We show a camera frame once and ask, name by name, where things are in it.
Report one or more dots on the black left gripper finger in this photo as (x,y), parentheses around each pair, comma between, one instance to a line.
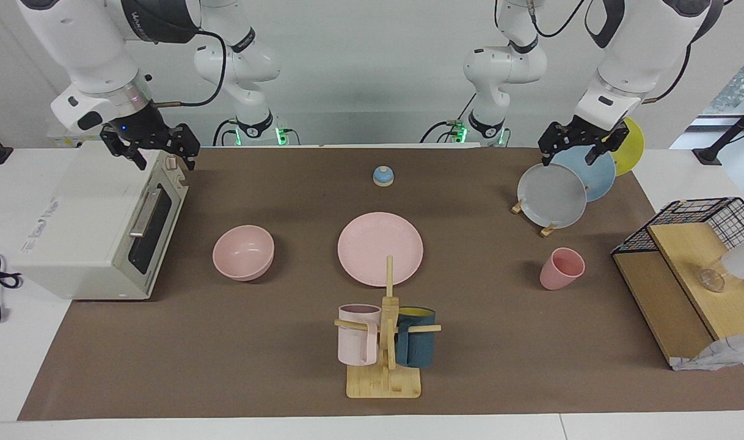
(548,157)
(592,155)

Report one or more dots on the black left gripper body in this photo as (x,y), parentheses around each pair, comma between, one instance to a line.
(583,133)

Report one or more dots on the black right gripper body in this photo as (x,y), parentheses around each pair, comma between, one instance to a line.
(143,125)

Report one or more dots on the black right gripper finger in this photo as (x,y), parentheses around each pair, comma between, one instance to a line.
(138,157)
(190,162)

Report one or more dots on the pink bowl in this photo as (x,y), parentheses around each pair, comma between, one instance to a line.
(242,252)

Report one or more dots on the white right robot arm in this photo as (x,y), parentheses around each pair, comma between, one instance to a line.
(85,49)

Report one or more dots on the light blue plate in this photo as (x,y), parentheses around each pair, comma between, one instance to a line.
(598,174)

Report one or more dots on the grey plate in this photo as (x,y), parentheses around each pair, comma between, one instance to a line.
(552,195)

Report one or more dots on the yellow plate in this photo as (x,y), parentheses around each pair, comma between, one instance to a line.
(631,150)

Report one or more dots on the wooden plate rack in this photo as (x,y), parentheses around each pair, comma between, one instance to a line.
(548,231)

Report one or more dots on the white box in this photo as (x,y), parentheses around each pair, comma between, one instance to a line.
(60,139)

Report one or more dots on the cream toaster oven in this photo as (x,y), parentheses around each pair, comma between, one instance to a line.
(85,226)

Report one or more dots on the black stand with pole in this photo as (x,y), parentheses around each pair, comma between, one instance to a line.
(708,154)

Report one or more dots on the wooden two-tier shelf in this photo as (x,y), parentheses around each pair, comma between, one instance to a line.
(659,299)

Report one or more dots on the small clear glass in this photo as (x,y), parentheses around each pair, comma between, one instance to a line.
(712,281)

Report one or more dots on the pink plate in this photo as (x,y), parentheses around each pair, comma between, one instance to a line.
(372,244)

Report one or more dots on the brown table mat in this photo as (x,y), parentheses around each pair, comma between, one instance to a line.
(256,354)

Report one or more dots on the dark blue mug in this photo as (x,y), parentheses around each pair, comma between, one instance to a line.
(418,345)

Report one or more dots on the white patterned cloth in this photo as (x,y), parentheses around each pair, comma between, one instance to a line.
(723,354)

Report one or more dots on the pale pink mug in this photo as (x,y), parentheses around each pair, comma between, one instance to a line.
(355,342)

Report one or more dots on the wooden mug tree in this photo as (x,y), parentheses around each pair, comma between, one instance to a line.
(384,382)

